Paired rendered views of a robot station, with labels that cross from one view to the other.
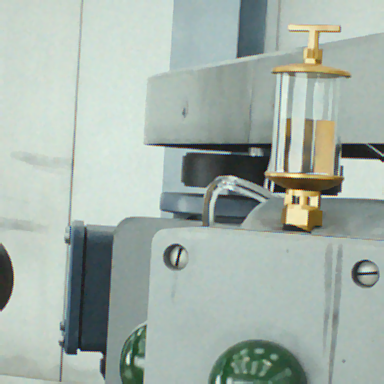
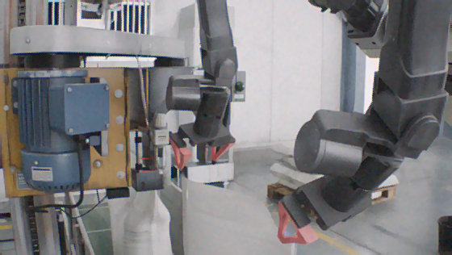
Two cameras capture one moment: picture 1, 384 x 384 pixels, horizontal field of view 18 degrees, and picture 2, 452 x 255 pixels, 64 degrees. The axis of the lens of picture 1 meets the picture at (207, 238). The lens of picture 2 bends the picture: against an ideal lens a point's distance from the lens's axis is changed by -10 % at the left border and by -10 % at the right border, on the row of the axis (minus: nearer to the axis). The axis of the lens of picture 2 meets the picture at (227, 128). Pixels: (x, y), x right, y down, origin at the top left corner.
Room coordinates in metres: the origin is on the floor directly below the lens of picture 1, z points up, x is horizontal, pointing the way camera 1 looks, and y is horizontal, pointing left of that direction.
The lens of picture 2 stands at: (1.24, 0.77, 1.33)
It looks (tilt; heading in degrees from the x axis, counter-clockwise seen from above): 8 degrees down; 224
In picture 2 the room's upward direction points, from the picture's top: 1 degrees clockwise
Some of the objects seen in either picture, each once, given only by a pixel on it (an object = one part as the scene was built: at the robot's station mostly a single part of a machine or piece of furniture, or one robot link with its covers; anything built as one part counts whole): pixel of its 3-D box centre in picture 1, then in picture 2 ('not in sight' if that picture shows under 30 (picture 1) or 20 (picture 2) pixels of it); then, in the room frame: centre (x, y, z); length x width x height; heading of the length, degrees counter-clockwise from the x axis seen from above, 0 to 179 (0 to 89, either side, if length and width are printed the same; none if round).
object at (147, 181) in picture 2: not in sight; (147, 178); (0.64, -0.10, 1.04); 0.08 x 0.06 x 0.05; 161
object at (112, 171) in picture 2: not in sight; (60, 125); (0.82, -0.26, 1.18); 0.34 x 0.25 x 0.31; 161
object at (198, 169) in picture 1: (261, 177); (52, 63); (0.93, -0.04, 1.35); 0.12 x 0.12 x 0.04
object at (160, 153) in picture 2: not in sight; (160, 157); (0.65, -0.03, 1.11); 0.03 x 0.03 x 0.06
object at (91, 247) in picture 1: (114, 303); (79, 113); (0.91, 0.07, 1.25); 0.10 x 0.08 x 0.12; 6
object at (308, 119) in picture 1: (308, 124); not in sight; (0.45, -0.03, 1.37); 0.03 x 0.02 x 0.03; 71
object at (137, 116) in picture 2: not in sight; (128, 97); (0.64, -0.18, 1.26); 0.22 x 0.05 x 0.16; 71
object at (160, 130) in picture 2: not in sight; (161, 144); (0.64, -0.03, 1.14); 0.05 x 0.04 x 0.16; 161
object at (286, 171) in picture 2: not in sight; (303, 169); (-2.28, -1.46, 0.32); 0.67 x 0.42 x 0.14; 165
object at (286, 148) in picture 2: not in sight; (303, 147); (-2.27, -1.47, 0.56); 0.66 x 0.43 x 0.15; 159
